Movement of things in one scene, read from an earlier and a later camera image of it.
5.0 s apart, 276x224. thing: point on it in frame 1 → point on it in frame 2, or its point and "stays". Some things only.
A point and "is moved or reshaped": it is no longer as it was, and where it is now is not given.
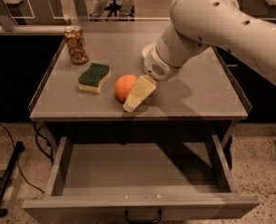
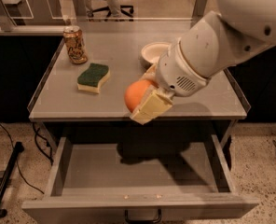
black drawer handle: (144, 220) stays
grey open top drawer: (97, 182) stays
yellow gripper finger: (144, 87) → (153, 104)
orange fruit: (124, 86) is moved or reshaped
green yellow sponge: (92, 78) stays
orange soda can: (76, 45) stays
